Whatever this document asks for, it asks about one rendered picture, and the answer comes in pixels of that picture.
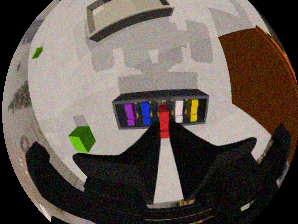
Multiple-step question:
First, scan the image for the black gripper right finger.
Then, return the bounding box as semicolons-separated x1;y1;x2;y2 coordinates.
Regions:
168;120;257;201

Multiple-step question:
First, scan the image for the red fuse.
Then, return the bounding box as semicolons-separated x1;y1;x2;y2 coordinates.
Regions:
160;103;169;139

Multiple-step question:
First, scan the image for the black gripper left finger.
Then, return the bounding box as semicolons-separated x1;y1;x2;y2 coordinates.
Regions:
72;120;161;204

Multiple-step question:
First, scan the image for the white fuse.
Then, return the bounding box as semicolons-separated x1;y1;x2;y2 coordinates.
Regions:
173;100;182;123

